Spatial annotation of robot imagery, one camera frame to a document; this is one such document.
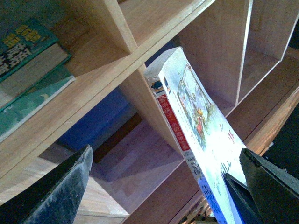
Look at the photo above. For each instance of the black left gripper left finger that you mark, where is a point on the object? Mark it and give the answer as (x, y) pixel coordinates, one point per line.
(56, 197)

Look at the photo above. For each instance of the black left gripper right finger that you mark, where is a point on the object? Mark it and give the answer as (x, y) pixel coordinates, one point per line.
(270, 194)

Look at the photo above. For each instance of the white illustrated storybook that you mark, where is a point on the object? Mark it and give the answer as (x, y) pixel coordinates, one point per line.
(208, 143)

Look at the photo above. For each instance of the left wooden bookshelf unit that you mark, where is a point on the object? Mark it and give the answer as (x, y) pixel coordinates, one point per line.
(110, 42)

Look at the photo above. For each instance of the wooden bookshelf unit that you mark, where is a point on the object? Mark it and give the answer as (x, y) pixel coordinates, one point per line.
(232, 44)
(110, 42)

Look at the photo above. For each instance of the thin green book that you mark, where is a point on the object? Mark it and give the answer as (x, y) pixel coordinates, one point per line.
(29, 103)

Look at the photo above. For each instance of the thick green cartoon book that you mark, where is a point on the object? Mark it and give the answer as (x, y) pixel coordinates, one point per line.
(27, 54)

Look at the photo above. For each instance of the right wooden bookshelf unit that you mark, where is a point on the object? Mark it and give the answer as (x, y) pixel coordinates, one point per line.
(232, 44)

